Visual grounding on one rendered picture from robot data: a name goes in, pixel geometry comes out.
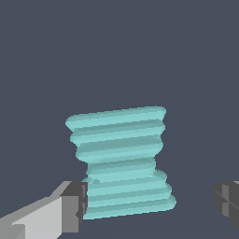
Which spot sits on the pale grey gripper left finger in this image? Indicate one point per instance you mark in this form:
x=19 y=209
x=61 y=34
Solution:
x=46 y=214

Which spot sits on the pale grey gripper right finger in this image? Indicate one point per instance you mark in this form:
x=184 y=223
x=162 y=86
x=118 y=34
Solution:
x=228 y=200

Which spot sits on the teal ribbed hourglass object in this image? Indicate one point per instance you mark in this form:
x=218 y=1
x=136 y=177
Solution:
x=121 y=161

